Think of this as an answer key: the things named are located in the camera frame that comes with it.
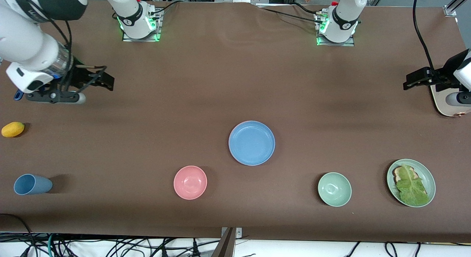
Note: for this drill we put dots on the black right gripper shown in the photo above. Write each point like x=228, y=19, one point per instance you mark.
x=80, y=75

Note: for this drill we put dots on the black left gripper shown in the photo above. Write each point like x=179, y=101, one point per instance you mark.
x=443, y=71

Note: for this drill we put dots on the blue plate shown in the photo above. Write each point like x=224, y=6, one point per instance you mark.
x=251, y=143

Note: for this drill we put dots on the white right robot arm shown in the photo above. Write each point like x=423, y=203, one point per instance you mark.
x=22, y=39

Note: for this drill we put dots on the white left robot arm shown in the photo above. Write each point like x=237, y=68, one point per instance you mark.
x=344, y=17

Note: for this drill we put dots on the beige toaster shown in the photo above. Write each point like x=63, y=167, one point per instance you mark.
x=439, y=102

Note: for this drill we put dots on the small blue object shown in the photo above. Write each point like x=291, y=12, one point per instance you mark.
x=17, y=95

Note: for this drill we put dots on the toast bread slice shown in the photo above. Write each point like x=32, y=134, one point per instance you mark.
x=397, y=172

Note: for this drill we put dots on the green plate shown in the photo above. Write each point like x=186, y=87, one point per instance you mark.
x=428, y=176

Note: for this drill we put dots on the yellow mango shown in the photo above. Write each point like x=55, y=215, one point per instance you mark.
x=13, y=129

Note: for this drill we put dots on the green lettuce leaf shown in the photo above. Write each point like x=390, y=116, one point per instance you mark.
x=412, y=189

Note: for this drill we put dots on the brown table cover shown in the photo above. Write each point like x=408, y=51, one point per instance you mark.
x=220, y=84

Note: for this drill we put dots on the blue cup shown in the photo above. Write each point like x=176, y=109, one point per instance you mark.
x=33, y=184

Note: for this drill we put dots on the small pink bowl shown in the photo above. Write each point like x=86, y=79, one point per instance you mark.
x=190, y=182

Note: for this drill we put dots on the small green bowl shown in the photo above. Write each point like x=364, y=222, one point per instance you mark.
x=334, y=189

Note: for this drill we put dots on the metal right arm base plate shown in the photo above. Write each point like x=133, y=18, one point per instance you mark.
x=154, y=34

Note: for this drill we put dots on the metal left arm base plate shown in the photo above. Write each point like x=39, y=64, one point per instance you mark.
x=349, y=42

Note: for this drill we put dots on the aluminium frame profile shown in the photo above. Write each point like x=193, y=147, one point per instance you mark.
x=450, y=9

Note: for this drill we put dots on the metal table edge bracket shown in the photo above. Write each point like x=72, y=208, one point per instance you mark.
x=238, y=233

